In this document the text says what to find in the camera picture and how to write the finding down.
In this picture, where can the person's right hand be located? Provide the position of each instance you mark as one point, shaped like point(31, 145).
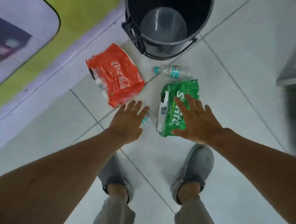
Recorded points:
point(199, 126)

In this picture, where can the person's left hand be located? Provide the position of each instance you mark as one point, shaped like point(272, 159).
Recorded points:
point(127, 124)

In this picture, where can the person's right little finger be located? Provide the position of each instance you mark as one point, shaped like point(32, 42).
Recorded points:
point(209, 112)

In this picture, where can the person's right thumb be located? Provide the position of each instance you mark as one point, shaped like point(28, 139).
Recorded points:
point(178, 133)

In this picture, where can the person's left middle finger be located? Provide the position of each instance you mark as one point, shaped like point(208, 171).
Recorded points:
point(137, 107)

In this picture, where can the person's left little finger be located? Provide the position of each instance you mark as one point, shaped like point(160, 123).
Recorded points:
point(120, 110)

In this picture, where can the person's right middle finger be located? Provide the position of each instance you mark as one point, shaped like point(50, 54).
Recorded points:
point(191, 103)

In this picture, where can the person's right forearm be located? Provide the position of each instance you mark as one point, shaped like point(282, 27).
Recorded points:
point(259, 167)

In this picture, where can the person's left forearm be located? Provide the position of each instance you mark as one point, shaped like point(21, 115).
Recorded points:
point(59, 175)

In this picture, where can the crushed clear plastic bottle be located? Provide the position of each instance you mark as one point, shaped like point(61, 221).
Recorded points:
point(148, 121)

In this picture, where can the green plastic pack wrapper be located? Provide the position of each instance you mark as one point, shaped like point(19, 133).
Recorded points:
point(172, 109)

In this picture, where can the red plastic pack wrapper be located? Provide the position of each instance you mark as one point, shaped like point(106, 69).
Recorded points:
point(115, 76)

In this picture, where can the clear bottle with teal cap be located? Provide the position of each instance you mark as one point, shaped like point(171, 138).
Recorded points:
point(174, 71)

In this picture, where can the grey right clog shoe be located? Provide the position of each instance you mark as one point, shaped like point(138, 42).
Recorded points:
point(197, 163)

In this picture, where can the grey clog shoe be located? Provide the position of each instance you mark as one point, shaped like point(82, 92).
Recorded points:
point(114, 172)
point(197, 163)

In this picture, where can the grey left clog shoe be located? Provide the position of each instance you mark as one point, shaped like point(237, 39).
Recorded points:
point(114, 172)

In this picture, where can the black plastic bucket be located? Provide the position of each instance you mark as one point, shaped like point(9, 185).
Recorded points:
point(164, 46)

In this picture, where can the grey trousers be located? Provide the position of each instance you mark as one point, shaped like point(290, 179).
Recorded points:
point(196, 221)

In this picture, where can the green and lilac vending machine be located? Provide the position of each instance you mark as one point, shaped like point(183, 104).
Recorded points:
point(76, 13)

